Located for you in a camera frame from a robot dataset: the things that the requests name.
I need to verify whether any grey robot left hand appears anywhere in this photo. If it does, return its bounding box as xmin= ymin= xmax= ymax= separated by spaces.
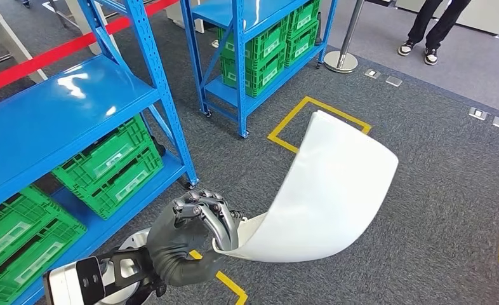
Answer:
xmin=146 ymin=190 xmax=244 ymax=288

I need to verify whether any white curved plastic part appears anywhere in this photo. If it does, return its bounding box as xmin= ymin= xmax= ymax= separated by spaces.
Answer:
xmin=212 ymin=110 xmax=399 ymax=264

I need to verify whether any blue metal shelf rack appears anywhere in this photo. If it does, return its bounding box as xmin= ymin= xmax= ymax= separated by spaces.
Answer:
xmin=0 ymin=0 xmax=200 ymax=305
xmin=179 ymin=0 xmax=340 ymax=139

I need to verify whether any red barrier belt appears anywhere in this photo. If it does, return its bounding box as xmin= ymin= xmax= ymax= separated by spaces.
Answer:
xmin=0 ymin=0 xmax=179 ymax=98

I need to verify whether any standing person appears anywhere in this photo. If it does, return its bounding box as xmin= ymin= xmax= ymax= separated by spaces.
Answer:
xmin=397 ymin=0 xmax=472 ymax=66

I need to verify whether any white low cabinet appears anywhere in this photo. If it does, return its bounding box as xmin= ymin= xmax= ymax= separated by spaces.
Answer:
xmin=394 ymin=0 xmax=499 ymax=37

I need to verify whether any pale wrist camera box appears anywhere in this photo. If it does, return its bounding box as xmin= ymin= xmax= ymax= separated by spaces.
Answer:
xmin=43 ymin=257 xmax=106 ymax=305

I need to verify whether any chrome stanchion post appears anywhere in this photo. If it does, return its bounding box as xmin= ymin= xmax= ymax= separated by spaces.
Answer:
xmin=324 ymin=0 xmax=366 ymax=74

